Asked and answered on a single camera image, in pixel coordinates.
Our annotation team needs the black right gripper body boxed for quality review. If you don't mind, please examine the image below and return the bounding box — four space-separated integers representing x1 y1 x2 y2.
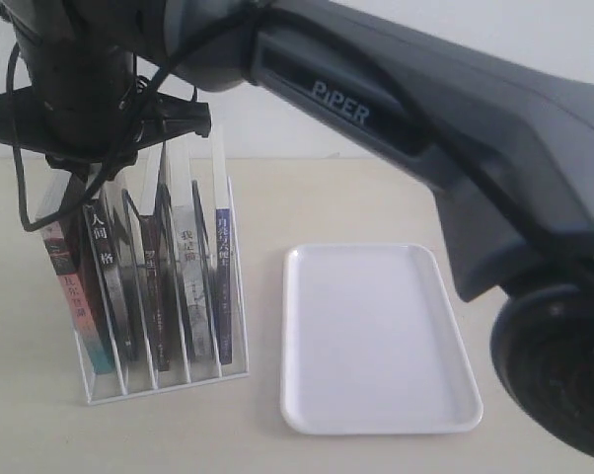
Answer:
0 36 211 173

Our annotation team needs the dark blue moon book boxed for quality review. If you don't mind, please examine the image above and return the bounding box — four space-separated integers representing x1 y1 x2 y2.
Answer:
210 124 233 365

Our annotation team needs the dark grey Piper robot arm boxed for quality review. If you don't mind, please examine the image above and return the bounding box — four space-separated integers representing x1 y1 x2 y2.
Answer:
0 1 594 457

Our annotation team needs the pink Walden book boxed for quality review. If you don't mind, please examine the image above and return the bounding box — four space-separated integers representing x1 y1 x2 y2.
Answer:
40 208 115 375

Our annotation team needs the dark brown Rashomon book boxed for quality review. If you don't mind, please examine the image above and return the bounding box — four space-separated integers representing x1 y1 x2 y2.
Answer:
136 145 175 372

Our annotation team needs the black white-lettered book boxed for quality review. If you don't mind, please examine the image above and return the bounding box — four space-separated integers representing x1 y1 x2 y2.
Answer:
82 162 143 364

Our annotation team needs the white cat-pattern book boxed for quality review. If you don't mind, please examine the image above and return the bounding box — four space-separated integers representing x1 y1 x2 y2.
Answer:
167 134 214 361

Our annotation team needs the white rectangular plastic tray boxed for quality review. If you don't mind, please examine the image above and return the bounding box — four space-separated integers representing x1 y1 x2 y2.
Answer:
280 243 483 436

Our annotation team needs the white wire book rack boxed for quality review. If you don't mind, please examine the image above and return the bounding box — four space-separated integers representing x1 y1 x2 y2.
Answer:
33 162 252 409

